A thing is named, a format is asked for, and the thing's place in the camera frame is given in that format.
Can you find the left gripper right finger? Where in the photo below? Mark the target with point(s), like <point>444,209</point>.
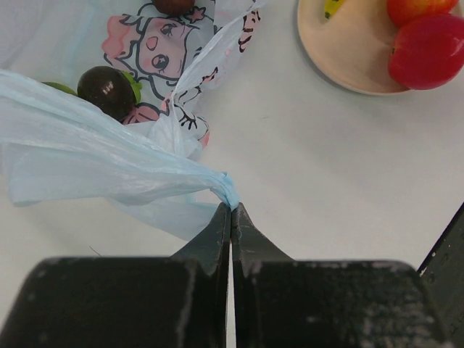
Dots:
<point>283,302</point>

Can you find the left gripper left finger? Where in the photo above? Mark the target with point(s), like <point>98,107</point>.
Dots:
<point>176,301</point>

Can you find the light blue plastic bag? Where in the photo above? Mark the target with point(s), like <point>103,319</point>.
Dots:
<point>59,146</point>

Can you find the fake dark purple plum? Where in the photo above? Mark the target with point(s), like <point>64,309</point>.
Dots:
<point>109,90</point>

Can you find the round beige ceramic plate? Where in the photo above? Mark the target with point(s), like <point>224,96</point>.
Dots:
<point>352,48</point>

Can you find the fake red strawberry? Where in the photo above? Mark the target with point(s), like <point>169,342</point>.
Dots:
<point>427,52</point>

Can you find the fake dark red fruit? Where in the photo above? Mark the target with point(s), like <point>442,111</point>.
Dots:
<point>173,7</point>

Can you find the fake yellow banana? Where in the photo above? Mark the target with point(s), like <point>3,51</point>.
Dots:
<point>331,7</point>

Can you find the fake orange persimmon fruit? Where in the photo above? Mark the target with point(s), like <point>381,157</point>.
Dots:
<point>401,12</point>

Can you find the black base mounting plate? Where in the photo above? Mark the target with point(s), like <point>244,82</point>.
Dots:
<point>442,272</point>

